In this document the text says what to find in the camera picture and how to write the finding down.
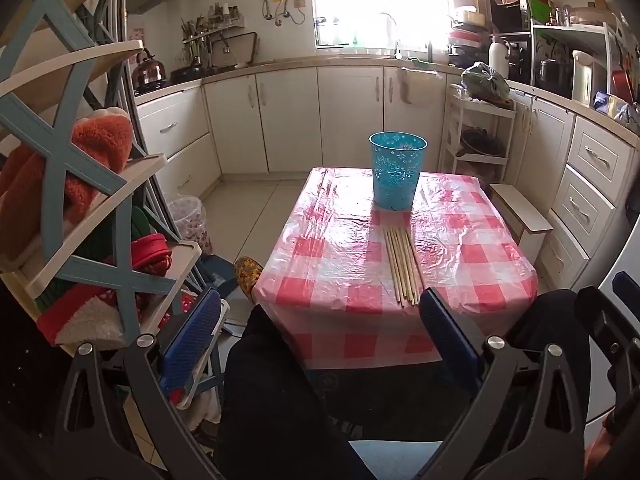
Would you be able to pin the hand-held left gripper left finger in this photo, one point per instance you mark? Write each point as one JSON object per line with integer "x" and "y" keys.
{"x": 192, "y": 342}

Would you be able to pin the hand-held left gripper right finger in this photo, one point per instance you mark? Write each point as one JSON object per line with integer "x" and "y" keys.
{"x": 450, "y": 340}

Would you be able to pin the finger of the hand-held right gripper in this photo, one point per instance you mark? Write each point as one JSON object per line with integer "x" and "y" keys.
{"x": 607, "y": 320}
{"x": 629, "y": 285}

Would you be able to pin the bundle of wooden chopsticks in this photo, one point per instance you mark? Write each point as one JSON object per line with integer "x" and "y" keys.
{"x": 400, "y": 265}

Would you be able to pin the blue perforated cup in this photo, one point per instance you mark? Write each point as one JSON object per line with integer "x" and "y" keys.
{"x": 397, "y": 175}

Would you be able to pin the yellow patterned slipper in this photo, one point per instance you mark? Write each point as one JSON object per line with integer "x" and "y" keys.
{"x": 247, "y": 275}

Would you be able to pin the red and white fluffy cloth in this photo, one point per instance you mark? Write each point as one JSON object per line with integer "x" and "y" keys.
{"x": 85, "y": 320}

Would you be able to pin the trash bin with floral bag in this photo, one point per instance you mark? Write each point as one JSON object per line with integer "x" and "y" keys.
{"x": 190, "y": 225}

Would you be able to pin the white step stool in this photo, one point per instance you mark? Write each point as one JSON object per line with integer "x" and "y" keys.
{"x": 520, "y": 210}

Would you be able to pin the pink checked tablecloth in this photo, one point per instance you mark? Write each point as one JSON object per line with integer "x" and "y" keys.
{"x": 325, "y": 260}

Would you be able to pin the grey plastic bag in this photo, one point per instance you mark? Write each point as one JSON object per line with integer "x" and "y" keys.
{"x": 627, "y": 112}

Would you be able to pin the white trolley rack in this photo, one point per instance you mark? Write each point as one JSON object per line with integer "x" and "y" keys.
{"x": 480, "y": 158}

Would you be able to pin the blue packet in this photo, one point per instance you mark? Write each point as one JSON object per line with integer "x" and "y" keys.
{"x": 605, "y": 102}

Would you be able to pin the red pot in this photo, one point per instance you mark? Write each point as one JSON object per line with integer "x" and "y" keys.
{"x": 622, "y": 85}

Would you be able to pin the dark round basket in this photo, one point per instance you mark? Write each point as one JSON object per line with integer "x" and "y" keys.
{"x": 482, "y": 142}

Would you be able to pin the white electric water boiler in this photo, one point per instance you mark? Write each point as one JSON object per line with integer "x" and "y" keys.
{"x": 585, "y": 80}

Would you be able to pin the orange fluffy cloth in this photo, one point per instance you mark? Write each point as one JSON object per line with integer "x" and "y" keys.
{"x": 100, "y": 145}

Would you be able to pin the black rice cooker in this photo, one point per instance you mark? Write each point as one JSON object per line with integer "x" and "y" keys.
{"x": 550, "y": 75}

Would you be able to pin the white base cabinets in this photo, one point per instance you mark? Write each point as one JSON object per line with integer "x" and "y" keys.
{"x": 290, "y": 120}

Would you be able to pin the green plastic bag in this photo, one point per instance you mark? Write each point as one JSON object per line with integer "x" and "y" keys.
{"x": 485, "y": 82}

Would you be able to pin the white hanging bin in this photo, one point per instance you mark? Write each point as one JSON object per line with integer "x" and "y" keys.
{"x": 420, "y": 87}

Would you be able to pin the blue and cream shelf rack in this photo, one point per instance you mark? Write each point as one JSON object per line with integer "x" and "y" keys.
{"x": 50, "y": 125}

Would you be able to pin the white thermos jug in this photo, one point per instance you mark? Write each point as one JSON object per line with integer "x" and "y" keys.
{"x": 497, "y": 60}

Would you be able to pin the white counter shelf rack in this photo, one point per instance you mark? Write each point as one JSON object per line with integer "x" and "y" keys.
{"x": 570, "y": 28}

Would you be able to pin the dark metal kettle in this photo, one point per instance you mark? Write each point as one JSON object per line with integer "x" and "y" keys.
{"x": 149, "y": 72}

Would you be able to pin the green plastic box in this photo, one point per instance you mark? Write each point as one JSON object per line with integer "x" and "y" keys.
{"x": 539, "y": 10}

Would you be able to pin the stacked kitchen pots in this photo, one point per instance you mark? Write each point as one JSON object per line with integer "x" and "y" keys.
{"x": 467, "y": 40}

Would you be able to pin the black microwave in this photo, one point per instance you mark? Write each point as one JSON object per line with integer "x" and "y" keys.
{"x": 507, "y": 15}

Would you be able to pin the cutting board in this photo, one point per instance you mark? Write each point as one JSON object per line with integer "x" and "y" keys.
{"x": 247, "y": 47}

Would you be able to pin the sink faucet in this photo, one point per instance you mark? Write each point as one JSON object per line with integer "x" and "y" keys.
{"x": 398, "y": 40}

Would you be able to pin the kitchen window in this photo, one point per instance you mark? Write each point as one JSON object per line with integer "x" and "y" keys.
{"x": 380, "y": 0}

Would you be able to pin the wall utensil rack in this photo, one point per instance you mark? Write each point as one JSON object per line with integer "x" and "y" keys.
{"x": 210, "y": 25}

